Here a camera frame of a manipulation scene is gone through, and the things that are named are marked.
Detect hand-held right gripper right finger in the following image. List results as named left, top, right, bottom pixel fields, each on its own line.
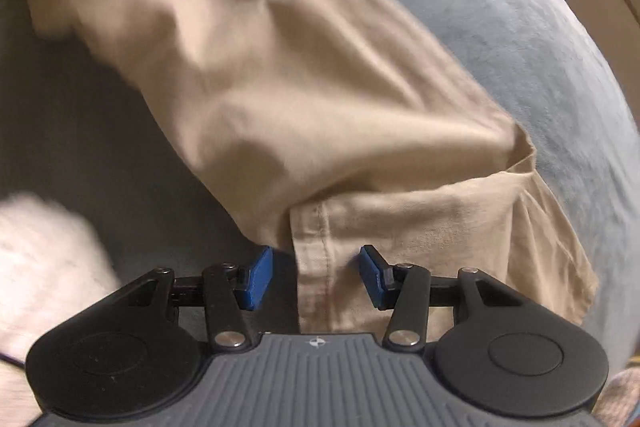
left=359, top=244, right=524, bottom=350

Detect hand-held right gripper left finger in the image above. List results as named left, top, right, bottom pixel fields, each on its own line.
left=119, top=245, right=275, bottom=353

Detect beige pants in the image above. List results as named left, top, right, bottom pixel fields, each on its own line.
left=12, top=0, right=598, bottom=335

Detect white towel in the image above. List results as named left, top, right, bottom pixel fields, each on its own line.
left=0, top=194, right=121, bottom=427

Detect grey bed sheet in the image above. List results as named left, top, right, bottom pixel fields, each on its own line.
left=0, top=0, right=640, bottom=378

